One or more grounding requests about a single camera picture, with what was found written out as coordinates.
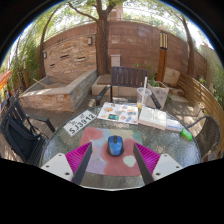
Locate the open white book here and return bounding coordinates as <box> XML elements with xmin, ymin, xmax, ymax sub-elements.
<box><xmin>137</xmin><ymin>105</ymin><xmax>168</xmax><ymax>131</ymax></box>

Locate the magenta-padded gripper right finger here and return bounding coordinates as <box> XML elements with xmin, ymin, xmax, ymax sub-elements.
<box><xmin>132</xmin><ymin>142</ymin><xmax>184</xmax><ymax>186</ymax></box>

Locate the blue computer mouse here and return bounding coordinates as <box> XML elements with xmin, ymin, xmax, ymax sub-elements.
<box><xmin>106</xmin><ymin>134</ymin><xmax>125</xmax><ymax>157</ymax></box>

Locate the grey utility box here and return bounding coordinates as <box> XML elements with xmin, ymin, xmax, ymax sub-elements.
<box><xmin>110</xmin><ymin>54</ymin><xmax>122</xmax><ymax>68</ymax></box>

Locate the slender leaning tree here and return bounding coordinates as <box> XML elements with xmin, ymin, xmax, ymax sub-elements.
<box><xmin>166</xmin><ymin>6</ymin><xmax>195</xmax><ymax>77</ymax></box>

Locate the dark wooden slatted chair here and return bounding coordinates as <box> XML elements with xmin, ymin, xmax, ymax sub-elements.
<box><xmin>95</xmin><ymin>65</ymin><xmax>162</xmax><ymax>110</ymax></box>

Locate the black metal chair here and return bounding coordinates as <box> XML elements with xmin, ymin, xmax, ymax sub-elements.
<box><xmin>0</xmin><ymin>91</ymin><xmax>57</xmax><ymax>167</ymax></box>

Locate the raised stone garden bed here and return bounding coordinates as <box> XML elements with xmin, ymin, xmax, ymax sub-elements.
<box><xmin>18</xmin><ymin>68</ymin><xmax>99</xmax><ymax>113</ymax></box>

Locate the small green packet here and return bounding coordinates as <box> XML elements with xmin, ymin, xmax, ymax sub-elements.
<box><xmin>180</xmin><ymin>128</ymin><xmax>194</xmax><ymax>141</ymax></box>

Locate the thin curved tree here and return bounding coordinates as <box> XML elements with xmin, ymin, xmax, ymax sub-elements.
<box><xmin>37</xmin><ymin>4</ymin><xmax>64</xmax><ymax>79</ymax></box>

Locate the wooden garden lamp post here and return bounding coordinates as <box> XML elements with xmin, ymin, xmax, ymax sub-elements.
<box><xmin>155</xmin><ymin>30</ymin><xmax>169</xmax><ymax>83</ymax></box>

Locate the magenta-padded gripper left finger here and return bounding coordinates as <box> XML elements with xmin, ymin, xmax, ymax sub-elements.
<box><xmin>40</xmin><ymin>142</ymin><xmax>93</xmax><ymax>186</ymax></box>

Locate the small white packet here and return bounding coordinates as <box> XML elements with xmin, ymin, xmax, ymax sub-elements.
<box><xmin>165</xmin><ymin>118</ymin><xmax>184</xmax><ymax>133</ymax></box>

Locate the white licence plate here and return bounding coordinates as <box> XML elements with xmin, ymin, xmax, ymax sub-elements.
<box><xmin>62</xmin><ymin>109</ymin><xmax>98</xmax><ymax>138</ymax></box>

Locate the illustrated paper sheet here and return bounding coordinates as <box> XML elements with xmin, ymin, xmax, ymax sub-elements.
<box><xmin>96</xmin><ymin>101</ymin><xmax>139</xmax><ymax>125</ymax></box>

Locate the thick forked tree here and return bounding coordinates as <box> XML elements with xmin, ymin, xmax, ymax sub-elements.
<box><xmin>66</xmin><ymin>0</ymin><xmax>116</xmax><ymax>76</ymax></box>

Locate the clear plastic cup with straw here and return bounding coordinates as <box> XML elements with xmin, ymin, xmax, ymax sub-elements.
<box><xmin>136</xmin><ymin>76</ymin><xmax>153</xmax><ymax>111</ymax></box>

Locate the brown wicker chair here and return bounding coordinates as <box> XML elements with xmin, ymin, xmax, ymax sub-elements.
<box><xmin>186</xmin><ymin>114</ymin><xmax>222</xmax><ymax>161</ymax></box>

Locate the leaning pale stone slab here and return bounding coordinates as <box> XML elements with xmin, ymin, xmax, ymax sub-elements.
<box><xmin>162</xmin><ymin>67</ymin><xmax>181</xmax><ymax>88</ymax></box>

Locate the curved wooden slat fence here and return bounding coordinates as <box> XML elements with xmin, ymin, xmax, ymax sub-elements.
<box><xmin>176</xmin><ymin>72</ymin><xmax>224</xmax><ymax>158</ymax></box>

